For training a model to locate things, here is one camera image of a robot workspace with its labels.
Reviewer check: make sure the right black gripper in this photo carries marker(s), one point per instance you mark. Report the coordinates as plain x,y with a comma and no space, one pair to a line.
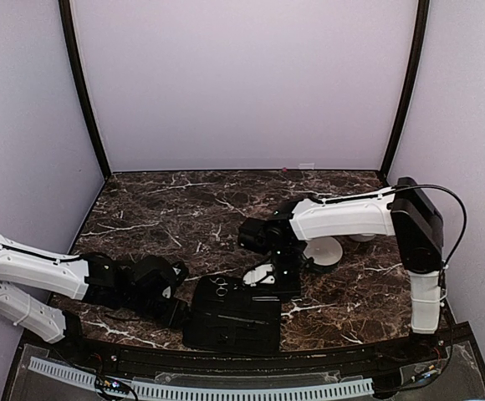
291,289

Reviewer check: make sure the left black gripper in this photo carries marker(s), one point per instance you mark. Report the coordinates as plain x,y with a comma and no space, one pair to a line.
166,318

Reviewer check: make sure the silver scissors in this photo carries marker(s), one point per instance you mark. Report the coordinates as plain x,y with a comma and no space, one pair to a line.
225,285

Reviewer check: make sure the black zippered tool case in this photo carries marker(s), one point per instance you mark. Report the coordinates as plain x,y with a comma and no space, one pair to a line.
242,308

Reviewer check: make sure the black hair clip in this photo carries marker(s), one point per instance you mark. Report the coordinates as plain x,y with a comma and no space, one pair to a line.
231,334

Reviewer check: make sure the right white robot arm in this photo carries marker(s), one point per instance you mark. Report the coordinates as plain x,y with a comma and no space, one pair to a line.
303,234

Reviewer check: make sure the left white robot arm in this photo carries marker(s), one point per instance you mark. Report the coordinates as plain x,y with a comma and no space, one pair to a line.
90,278

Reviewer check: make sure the white and teal bowl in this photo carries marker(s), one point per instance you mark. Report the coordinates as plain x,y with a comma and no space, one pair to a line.
324,254

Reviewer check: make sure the plain white bowl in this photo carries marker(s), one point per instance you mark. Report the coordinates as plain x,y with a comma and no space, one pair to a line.
362,238

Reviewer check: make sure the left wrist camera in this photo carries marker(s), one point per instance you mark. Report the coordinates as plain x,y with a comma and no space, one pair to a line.
154,272

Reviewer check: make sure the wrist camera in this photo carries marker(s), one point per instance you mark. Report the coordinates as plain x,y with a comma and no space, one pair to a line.
154,272
251,235

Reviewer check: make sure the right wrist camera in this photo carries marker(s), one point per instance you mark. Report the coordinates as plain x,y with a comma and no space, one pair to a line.
251,235

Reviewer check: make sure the black front rail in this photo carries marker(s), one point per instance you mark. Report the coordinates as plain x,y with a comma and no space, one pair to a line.
386,362

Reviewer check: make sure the white slotted cable duct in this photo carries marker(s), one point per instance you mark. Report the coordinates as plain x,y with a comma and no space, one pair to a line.
171,386

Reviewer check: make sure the left black frame post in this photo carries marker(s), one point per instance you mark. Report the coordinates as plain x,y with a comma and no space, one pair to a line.
72,47

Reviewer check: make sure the black frame post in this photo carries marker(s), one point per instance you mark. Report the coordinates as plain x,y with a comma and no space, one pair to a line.
72,47
417,41

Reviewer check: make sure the right black frame post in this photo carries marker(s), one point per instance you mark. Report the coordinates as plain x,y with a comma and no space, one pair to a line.
417,41

